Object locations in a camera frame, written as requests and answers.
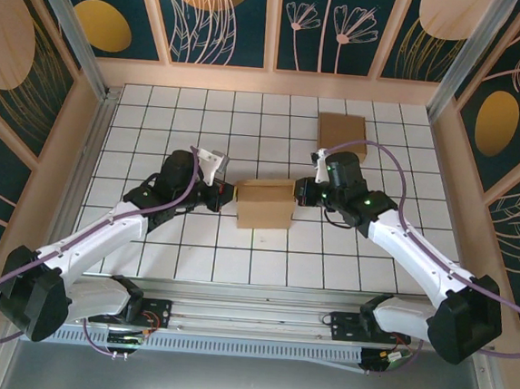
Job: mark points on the right aluminium frame post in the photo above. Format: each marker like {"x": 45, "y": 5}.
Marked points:
{"x": 469, "y": 62}

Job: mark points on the aluminium frame post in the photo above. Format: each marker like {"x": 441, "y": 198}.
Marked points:
{"x": 70, "y": 28}
{"x": 469, "y": 62}

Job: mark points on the left aluminium frame post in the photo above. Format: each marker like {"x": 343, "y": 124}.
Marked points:
{"x": 70, "y": 28}

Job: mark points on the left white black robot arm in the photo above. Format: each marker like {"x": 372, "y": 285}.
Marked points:
{"x": 32, "y": 297}

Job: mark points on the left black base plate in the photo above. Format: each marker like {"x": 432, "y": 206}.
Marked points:
{"x": 158, "y": 311}

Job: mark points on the brown cardboard box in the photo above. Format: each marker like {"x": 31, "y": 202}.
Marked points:
{"x": 263, "y": 208}
{"x": 341, "y": 129}

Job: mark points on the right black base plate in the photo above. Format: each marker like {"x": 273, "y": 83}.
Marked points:
{"x": 344, "y": 327}

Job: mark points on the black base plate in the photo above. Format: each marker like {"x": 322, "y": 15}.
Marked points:
{"x": 158, "y": 311}
{"x": 344, "y": 327}

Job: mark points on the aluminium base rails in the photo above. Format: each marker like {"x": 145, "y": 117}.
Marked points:
{"x": 249, "y": 314}

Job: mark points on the grey metal sheet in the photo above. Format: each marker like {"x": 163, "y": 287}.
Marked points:
{"x": 243, "y": 384}

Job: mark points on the aluminium side rail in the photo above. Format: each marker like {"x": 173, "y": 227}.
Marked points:
{"x": 92, "y": 139}

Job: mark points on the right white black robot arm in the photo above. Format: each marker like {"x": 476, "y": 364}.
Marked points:
{"x": 462, "y": 326}

